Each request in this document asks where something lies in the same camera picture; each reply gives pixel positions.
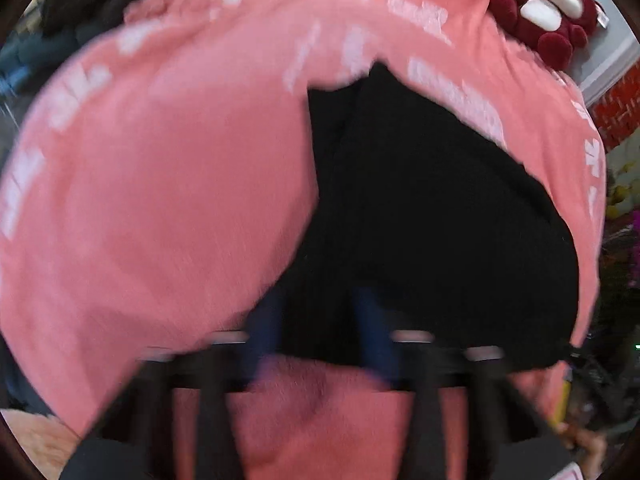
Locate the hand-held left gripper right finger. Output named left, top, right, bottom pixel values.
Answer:
left=349, top=290, right=577, bottom=480

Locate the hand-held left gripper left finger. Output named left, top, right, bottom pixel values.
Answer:
left=62, top=292, right=287, bottom=480

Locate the black ribbed knit garment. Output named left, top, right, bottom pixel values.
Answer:
left=252, top=61, right=581, bottom=372

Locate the pink printed blanket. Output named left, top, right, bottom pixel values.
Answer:
left=0, top=0, right=608, bottom=480

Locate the peach fluffy rug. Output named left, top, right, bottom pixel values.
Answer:
left=0, top=409, right=81, bottom=480

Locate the dark red plush monkey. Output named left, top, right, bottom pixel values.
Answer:
left=487, top=0, right=601, bottom=68

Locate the dark cloth pile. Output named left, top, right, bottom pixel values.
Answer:
left=0, top=0, right=171, bottom=126

